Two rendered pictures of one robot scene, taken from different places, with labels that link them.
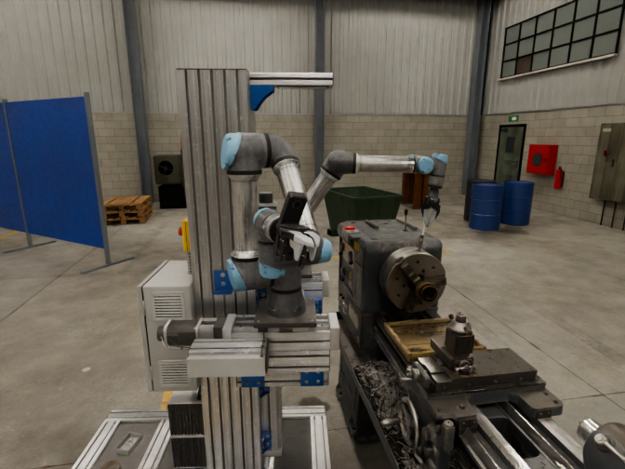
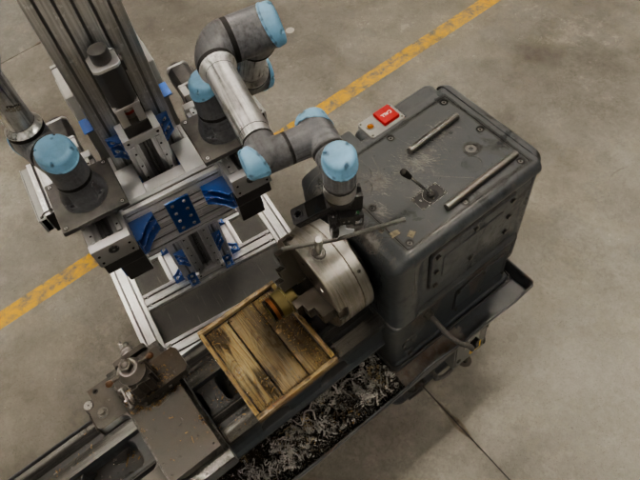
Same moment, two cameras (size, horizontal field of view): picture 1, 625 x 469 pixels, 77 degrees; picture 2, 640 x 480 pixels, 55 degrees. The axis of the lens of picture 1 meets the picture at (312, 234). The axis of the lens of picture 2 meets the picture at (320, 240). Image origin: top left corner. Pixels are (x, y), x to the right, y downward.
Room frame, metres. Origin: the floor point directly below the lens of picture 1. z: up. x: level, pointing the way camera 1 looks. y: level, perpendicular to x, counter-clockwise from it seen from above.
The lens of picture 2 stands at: (1.64, -1.38, 2.69)
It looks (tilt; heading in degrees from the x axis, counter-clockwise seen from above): 58 degrees down; 71
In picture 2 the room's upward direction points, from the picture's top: 11 degrees counter-clockwise
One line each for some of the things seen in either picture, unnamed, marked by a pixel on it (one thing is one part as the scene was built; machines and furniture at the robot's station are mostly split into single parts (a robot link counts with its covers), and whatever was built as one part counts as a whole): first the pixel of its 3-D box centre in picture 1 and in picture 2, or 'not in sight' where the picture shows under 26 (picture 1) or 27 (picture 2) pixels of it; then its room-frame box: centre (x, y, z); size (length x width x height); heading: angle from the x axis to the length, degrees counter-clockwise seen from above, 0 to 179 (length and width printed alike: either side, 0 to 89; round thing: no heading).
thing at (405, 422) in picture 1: (419, 426); not in sight; (1.25, -0.40, 0.75); 0.27 x 0.10 x 0.23; 9
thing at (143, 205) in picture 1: (128, 209); not in sight; (8.68, 4.11, 0.22); 1.25 x 0.86 x 0.44; 13
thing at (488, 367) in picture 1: (472, 368); (161, 408); (1.32, -0.60, 0.95); 0.43 x 0.17 x 0.05; 99
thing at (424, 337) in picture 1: (432, 337); (267, 348); (1.67, -0.56, 0.89); 0.36 x 0.30 x 0.04; 99
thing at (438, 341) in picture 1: (453, 355); (154, 380); (1.34, -0.53, 0.99); 0.20 x 0.10 x 0.05; 9
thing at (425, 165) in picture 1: (378, 164); (233, 96); (1.86, -0.31, 1.67); 0.49 x 0.11 x 0.12; 87
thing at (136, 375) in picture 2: (459, 324); (130, 370); (1.31, -0.54, 1.13); 0.08 x 0.08 x 0.03
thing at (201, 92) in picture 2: not in sight; (210, 90); (1.88, 0.12, 1.33); 0.13 x 0.12 x 0.14; 177
